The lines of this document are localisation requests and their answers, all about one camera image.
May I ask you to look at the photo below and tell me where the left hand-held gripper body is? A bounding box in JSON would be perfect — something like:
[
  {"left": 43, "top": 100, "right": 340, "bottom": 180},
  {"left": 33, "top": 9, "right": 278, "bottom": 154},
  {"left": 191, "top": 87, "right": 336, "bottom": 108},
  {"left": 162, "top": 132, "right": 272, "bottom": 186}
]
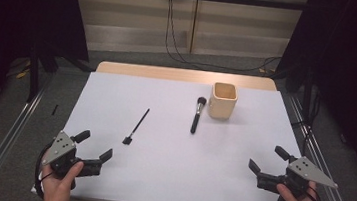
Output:
[{"left": 40, "top": 129, "right": 106, "bottom": 183}]

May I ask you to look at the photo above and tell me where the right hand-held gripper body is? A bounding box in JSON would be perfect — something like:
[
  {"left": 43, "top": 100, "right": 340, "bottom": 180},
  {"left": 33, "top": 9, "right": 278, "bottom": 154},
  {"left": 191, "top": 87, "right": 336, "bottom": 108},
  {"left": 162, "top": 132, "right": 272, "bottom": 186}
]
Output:
[{"left": 254, "top": 151, "right": 341, "bottom": 201}]

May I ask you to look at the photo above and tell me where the left hand-held gripper cable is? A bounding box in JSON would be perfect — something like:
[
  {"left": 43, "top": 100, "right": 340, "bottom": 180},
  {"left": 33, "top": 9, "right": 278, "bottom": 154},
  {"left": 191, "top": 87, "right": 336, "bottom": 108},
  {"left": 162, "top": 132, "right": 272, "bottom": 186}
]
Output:
[{"left": 32, "top": 140, "right": 54, "bottom": 200}]

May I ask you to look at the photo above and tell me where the black curtain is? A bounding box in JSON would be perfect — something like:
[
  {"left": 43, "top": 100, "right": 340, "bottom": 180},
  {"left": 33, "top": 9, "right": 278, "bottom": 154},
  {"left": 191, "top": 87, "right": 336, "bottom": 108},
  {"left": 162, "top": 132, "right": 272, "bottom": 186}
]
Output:
[
  {"left": 263, "top": 0, "right": 357, "bottom": 191},
  {"left": 0, "top": 0, "right": 96, "bottom": 148}
]

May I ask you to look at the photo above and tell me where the thin black angled brush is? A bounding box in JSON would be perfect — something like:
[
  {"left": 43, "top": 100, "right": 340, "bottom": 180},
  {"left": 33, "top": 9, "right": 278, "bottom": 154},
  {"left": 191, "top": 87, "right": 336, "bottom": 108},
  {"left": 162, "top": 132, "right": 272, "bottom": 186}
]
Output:
[{"left": 122, "top": 105, "right": 151, "bottom": 147}]

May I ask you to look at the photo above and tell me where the white table sheet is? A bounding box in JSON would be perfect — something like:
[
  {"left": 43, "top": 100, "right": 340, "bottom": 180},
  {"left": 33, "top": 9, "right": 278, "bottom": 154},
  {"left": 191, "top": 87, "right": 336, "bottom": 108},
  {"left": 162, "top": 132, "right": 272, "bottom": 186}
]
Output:
[{"left": 30, "top": 65, "right": 337, "bottom": 201}]

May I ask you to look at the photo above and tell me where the black metal stand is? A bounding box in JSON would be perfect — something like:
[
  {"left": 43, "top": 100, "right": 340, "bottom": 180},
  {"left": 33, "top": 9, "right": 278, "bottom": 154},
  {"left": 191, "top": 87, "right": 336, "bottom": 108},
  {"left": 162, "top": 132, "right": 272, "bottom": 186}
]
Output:
[{"left": 25, "top": 43, "right": 61, "bottom": 105}]

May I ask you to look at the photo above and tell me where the aluminium rail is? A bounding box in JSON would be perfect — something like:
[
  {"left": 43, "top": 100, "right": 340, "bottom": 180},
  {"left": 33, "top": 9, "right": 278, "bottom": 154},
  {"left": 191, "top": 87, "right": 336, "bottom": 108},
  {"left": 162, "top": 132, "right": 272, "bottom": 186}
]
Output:
[
  {"left": 278, "top": 93, "right": 357, "bottom": 201},
  {"left": 0, "top": 71, "right": 52, "bottom": 201}
]

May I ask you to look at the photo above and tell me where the person's left hand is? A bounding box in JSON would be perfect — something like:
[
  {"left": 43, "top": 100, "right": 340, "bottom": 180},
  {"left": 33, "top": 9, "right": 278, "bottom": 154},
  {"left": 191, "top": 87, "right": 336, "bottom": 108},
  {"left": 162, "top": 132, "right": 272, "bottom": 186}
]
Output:
[{"left": 37, "top": 148, "right": 86, "bottom": 201}]

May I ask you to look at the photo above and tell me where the black makeup brush silver ferrule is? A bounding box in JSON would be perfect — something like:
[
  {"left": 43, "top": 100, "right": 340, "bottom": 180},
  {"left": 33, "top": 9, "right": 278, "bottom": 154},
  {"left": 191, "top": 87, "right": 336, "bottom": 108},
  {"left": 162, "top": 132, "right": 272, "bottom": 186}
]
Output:
[{"left": 189, "top": 95, "right": 208, "bottom": 136}]

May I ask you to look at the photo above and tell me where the black wall cable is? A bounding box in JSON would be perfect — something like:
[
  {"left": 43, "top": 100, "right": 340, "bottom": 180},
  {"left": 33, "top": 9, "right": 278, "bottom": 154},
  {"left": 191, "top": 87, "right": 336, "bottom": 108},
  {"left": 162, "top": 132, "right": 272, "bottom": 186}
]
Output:
[{"left": 160, "top": 0, "right": 289, "bottom": 77}]

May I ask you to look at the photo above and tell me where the beige square cup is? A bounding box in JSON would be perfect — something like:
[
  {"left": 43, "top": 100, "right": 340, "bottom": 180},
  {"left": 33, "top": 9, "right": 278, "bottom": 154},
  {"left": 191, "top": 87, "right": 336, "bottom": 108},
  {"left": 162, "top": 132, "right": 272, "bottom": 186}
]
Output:
[{"left": 206, "top": 81, "right": 241, "bottom": 122}]

